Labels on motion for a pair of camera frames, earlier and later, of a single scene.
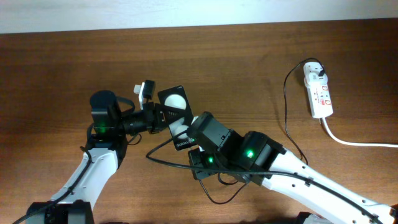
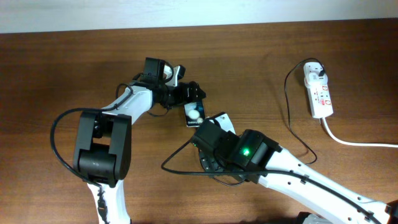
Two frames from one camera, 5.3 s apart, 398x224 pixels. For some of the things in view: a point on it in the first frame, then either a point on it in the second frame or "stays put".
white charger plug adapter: (311, 77) stays put
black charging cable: (285, 128) to (229, 185)
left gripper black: (148, 107) to (182, 97)
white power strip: (319, 96) stays put
